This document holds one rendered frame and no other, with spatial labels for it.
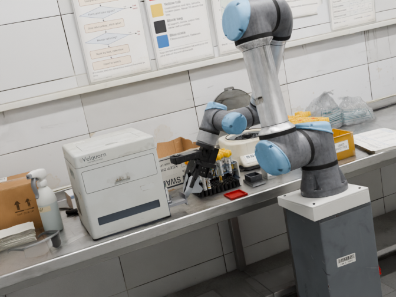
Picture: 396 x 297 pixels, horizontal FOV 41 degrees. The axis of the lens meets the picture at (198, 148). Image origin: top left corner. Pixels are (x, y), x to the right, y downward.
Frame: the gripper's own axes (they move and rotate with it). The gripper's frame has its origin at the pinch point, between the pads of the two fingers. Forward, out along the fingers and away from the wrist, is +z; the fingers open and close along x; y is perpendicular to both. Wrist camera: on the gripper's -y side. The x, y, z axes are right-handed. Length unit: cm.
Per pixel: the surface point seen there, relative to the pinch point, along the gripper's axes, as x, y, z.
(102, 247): -8.4, -26.3, 22.1
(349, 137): -2, 61, -39
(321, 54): 59, 78, -82
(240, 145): 24.6, 29.3, -23.3
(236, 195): -4.3, 18.0, -5.1
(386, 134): 8, 88, -47
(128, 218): -4.4, -19.4, 12.0
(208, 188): 4.9, 11.0, -4.2
